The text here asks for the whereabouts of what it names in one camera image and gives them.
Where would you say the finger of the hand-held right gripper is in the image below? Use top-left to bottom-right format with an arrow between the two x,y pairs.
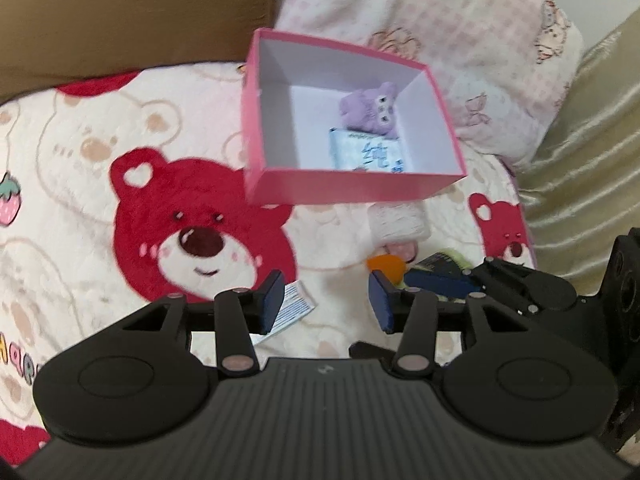
405,257 -> 580,317
350,342 -> 396,361

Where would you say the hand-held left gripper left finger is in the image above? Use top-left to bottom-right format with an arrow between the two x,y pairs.
120,270 -> 286,378

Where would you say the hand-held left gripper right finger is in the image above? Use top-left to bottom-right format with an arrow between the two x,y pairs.
367,270 -> 531,381

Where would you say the green yarn ball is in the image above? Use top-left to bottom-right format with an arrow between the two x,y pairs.
395,249 -> 473,306

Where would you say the white tissue pack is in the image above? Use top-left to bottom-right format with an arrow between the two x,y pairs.
250,280 -> 317,346

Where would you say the orange makeup sponge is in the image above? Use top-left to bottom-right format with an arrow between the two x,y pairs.
366,254 -> 408,276

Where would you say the pink cardboard box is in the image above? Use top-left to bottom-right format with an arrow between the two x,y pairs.
241,28 -> 468,207

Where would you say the blue wet wipes pack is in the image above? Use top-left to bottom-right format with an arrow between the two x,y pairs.
327,127 -> 407,173

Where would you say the purple plush toy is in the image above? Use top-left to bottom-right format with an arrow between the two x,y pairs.
339,80 -> 401,139

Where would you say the small pink object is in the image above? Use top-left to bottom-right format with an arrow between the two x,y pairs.
385,240 -> 420,263

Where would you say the clear plastic box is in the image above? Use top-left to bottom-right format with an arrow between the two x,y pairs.
367,202 -> 431,248

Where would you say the gold satin cloth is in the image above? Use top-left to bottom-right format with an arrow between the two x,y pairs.
515,10 -> 640,296

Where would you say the bear printed blanket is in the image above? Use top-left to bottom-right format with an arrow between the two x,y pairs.
0,62 -> 538,466

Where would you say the pink checked pillow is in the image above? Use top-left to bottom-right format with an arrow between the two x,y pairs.
275,0 -> 586,166

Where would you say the brown pillow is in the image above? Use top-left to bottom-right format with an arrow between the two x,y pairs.
0,0 -> 283,106

